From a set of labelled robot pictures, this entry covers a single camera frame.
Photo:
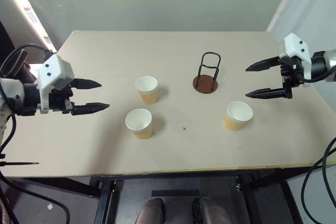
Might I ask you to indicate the black metal table frame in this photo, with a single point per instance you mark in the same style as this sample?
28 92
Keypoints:
105 203

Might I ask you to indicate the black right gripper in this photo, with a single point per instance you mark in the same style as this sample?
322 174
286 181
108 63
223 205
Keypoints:
290 75

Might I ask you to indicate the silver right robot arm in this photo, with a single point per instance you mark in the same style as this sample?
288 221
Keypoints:
326 61

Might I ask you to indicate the white wall conduit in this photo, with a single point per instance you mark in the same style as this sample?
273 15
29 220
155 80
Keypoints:
284 1

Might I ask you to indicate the dark rounded shape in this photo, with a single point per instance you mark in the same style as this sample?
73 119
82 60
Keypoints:
152 212
212 212

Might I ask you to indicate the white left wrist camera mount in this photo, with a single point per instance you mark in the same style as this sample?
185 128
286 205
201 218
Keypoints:
56 69

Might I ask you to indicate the tan and white paper cup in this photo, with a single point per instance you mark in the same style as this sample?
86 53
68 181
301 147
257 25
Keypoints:
239 115
138 121
147 86

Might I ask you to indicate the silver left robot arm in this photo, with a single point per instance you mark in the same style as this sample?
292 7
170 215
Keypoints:
10 91

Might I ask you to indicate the small white paper scrap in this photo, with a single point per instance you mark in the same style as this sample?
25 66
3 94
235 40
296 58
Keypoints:
50 207

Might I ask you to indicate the bright window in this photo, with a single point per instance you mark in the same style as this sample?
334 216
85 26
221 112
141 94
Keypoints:
29 11

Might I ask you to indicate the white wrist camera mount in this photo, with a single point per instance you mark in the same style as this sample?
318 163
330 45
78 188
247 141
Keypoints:
56 69
295 47

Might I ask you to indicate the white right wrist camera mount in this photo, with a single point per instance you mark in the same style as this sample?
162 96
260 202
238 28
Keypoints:
295 47

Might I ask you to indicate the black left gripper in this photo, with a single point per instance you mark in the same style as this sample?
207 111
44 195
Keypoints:
59 100

